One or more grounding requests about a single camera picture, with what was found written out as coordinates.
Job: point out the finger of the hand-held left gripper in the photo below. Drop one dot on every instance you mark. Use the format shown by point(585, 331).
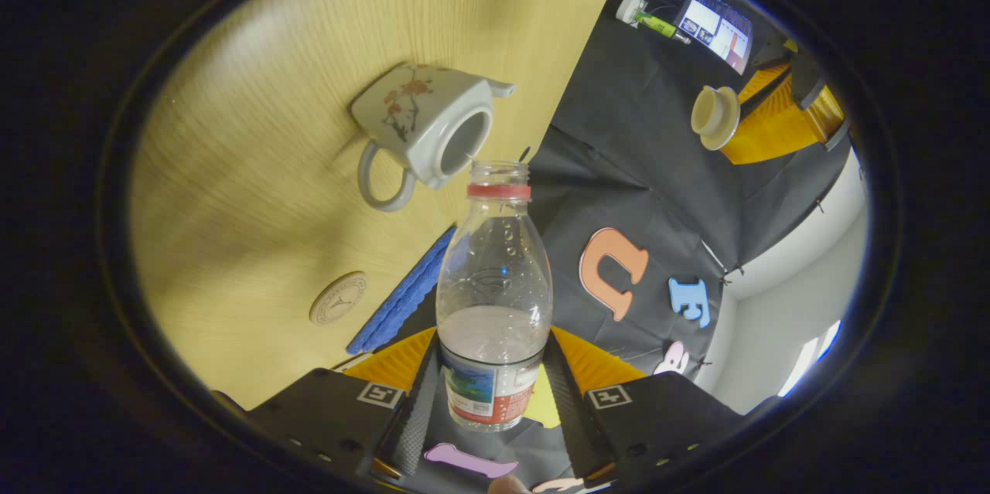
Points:
point(767, 83)
point(781, 127)

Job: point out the computer monitor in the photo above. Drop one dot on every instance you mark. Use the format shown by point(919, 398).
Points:
point(715, 26)

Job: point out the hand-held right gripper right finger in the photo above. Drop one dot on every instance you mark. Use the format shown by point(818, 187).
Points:
point(568, 417)

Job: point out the white floral teacup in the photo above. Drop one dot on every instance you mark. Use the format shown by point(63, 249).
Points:
point(418, 119)

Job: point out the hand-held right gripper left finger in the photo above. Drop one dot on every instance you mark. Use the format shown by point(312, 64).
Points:
point(418, 417)

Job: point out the green drink bottle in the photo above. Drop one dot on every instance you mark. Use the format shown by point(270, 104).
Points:
point(657, 24)

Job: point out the black backdrop cloth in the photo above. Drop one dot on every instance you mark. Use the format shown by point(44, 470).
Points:
point(619, 131)

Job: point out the round wooden coaster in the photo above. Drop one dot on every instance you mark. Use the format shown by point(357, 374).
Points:
point(339, 298)

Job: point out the blue folded towel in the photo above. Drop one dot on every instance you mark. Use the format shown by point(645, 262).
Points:
point(402, 297)

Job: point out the clear plastic water bottle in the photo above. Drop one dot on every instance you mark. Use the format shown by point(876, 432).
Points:
point(495, 285)

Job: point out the long ceiling light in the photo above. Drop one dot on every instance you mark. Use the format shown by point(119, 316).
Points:
point(808, 361)

